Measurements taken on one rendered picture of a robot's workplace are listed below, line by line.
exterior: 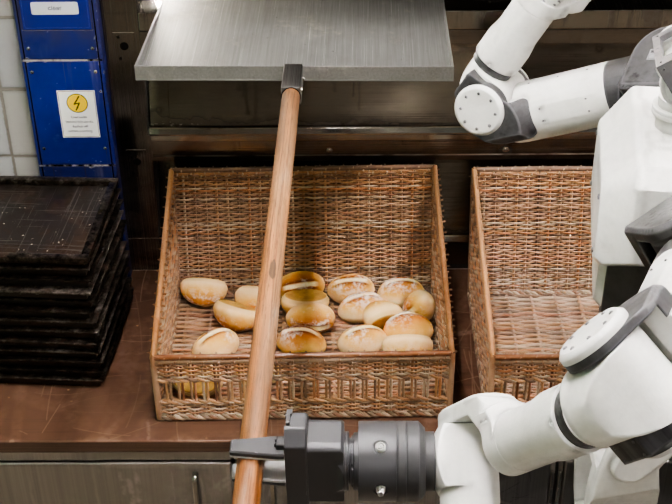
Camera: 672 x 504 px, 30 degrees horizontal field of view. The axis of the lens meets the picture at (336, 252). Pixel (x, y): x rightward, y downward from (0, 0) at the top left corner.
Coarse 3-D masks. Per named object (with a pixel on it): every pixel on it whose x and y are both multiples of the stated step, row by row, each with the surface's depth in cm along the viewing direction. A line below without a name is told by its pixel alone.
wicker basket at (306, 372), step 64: (192, 192) 258; (256, 192) 258; (320, 192) 258; (384, 192) 258; (192, 256) 263; (256, 256) 263; (320, 256) 263; (384, 256) 263; (192, 320) 257; (448, 320) 230; (320, 384) 240; (384, 384) 240; (448, 384) 229
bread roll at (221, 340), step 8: (224, 328) 246; (200, 336) 245; (208, 336) 244; (216, 336) 244; (224, 336) 244; (232, 336) 246; (200, 344) 243; (208, 344) 243; (216, 344) 243; (224, 344) 244; (232, 344) 245; (192, 352) 245; (208, 352) 243; (224, 352) 244
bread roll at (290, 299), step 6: (288, 294) 254; (294, 294) 254; (300, 294) 255; (306, 294) 255; (312, 294) 255; (318, 294) 255; (324, 294) 256; (282, 300) 254; (288, 300) 253; (294, 300) 253; (300, 300) 253; (306, 300) 253; (312, 300) 253; (318, 300) 254; (324, 300) 254; (282, 306) 254; (288, 306) 253; (294, 306) 253
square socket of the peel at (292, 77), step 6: (288, 66) 214; (294, 66) 214; (300, 66) 214; (288, 72) 212; (294, 72) 212; (300, 72) 212; (282, 78) 210; (288, 78) 210; (294, 78) 210; (300, 78) 210; (282, 84) 208; (288, 84) 208; (294, 84) 208; (300, 84) 208; (282, 90) 208; (300, 90) 208; (300, 96) 208; (300, 102) 209
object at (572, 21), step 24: (456, 0) 244; (480, 0) 244; (504, 0) 244; (600, 0) 244; (624, 0) 244; (648, 0) 243; (144, 24) 242; (456, 24) 242; (480, 24) 242; (552, 24) 242; (576, 24) 242; (600, 24) 242; (624, 24) 242; (648, 24) 242
